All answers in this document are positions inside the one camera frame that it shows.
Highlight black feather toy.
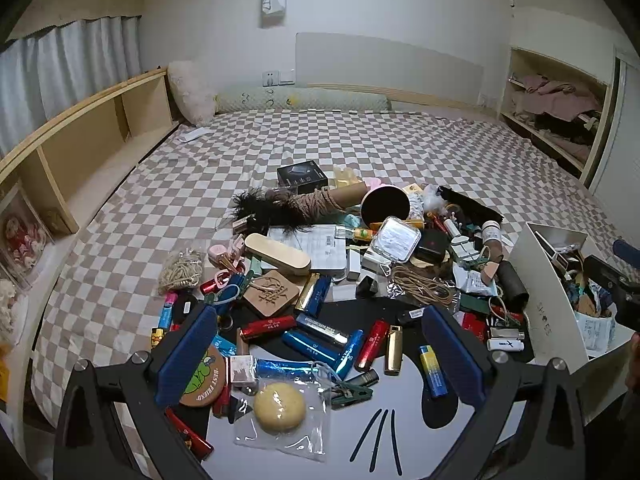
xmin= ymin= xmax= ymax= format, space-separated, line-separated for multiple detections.
xmin=220 ymin=187 xmax=321 ymax=236

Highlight gold metallic lighter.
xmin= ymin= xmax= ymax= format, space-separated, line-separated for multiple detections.
xmin=294 ymin=272 xmax=321 ymax=311
xmin=383 ymin=325 xmax=404 ymax=377

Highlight brown cord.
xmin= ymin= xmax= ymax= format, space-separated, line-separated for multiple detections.
xmin=385 ymin=262 xmax=461 ymax=311

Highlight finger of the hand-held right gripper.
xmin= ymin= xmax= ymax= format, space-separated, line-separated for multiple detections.
xmin=584 ymin=254 xmax=632 ymax=295
xmin=613 ymin=239 xmax=640 ymax=263

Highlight yellow sponge in clear bag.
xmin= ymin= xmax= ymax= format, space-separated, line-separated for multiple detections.
xmin=232 ymin=385 xmax=333 ymax=463

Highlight black cylinder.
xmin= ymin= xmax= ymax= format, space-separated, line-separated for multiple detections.
xmin=500 ymin=259 xmax=530 ymax=311

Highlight white sliding door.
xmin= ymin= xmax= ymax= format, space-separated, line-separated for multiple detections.
xmin=590 ymin=45 xmax=640 ymax=201

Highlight green clothespin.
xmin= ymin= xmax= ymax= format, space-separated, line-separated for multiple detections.
xmin=327 ymin=382 xmax=376 ymax=408

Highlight wooden wardrobe shelf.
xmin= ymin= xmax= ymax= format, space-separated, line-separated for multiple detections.
xmin=500 ymin=47 xmax=616 ymax=186

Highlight black fabric pouch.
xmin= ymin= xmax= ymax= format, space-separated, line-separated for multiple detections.
xmin=437 ymin=185 xmax=503 ymax=226

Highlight beige oval case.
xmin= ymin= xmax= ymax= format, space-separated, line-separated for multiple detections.
xmin=244 ymin=232 xmax=312 ymax=276

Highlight carved wooden square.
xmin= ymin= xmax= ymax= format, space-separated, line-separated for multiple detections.
xmin=242 ymin=269 xmax=301 ymax=318

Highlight white paper sheet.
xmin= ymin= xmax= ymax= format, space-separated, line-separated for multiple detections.
xmin=267 ymin=224 xmax=348 ymax=281

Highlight checkered bedsheet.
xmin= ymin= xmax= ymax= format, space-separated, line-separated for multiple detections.
xmin=30 ymin=107 xmax=640 ymax=480

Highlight clear plastic case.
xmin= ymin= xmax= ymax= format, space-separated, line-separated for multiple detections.
xmin=372 ymin=216 xmax=422 ymax=264

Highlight pink tape dispenser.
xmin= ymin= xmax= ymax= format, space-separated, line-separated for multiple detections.
xmin=207 ymin=237 xmax=247 ymax=271

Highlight white plastic device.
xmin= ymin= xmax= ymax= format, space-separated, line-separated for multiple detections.
xmin=449 ymin=235 xmax=481 ymax=263

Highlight pile of clothes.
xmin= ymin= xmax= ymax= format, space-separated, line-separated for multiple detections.
xmin=507 ymin=74 xmax=603 ymax=161

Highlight wooden bedside shelf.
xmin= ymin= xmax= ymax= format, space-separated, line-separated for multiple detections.
xmin=0 ymin=67 xmax=181 ymax=261

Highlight grey curtain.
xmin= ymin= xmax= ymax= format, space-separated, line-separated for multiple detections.
xmin=0 ymin=14 xmax=143 ymax=156

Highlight white fluffy pillow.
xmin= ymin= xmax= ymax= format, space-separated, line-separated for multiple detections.
xmin=166 ymin=60 xmax=218 ymax=126

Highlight white storage box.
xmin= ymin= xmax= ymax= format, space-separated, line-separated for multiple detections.
xmin=507 ymin=221 xmax=640 ymax=428

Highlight framed figurine display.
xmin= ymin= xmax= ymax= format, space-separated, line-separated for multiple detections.
xmin=0 ymin=182 xmax=55 ymax=291

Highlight blue strap loop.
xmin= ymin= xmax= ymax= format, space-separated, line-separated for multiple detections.
xmin=215 ymin=284 xmax=246 ymax=306

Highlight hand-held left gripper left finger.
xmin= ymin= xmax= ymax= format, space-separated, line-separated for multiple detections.
xmin=53 ymin=304 xmax=221 ymax=480

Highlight black small box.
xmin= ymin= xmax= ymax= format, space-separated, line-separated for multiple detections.
xmin=276 ymin=161 xmax=329 ymax=192

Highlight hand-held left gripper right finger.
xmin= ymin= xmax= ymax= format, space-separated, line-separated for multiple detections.
xmin=421 ymin=304 xmax=586 ymax=480

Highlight red metallic lighter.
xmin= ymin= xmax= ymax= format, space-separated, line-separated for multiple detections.
xmin=164 ymin=406 xmax=213 ymax=462
xmin=200 ymin=277 xmax=231 ymax=297
xmin=354 ymin=320 xmax=391 ymax=373
xmin=239 ymin=315 xmax=298 ymax=343

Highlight round frog coaster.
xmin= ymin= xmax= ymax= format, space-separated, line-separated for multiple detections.
xmin=179 ymin=342 xmax=231 ymax=408

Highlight clear box white figurines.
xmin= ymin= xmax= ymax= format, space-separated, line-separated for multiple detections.
xmin=0 ymin=280 xmax=23 ymax=346

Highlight black square box red dot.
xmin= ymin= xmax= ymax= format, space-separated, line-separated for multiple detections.
xmin=412 ymin=229 xmax=451 ymax=267

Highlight red small box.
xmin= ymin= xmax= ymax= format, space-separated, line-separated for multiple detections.
xmin=460 ymin=312 xmax=490 ymax=343

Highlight white headboard panel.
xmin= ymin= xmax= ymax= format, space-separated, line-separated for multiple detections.
xmin=295 ymin=32 xmax=486 ymax=106

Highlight blue yellow plastic lighter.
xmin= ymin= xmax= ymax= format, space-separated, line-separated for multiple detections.
xmin=417 ymin=345 xmax=449 ymax=400

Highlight yellow plastic item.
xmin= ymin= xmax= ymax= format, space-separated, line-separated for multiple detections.
xmin=332 ymin=165 xmax=363 ymax=191

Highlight green bolster pillow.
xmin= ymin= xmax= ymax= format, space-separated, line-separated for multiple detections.
xmin=215 ymin=86 xmax=393 ymax=112

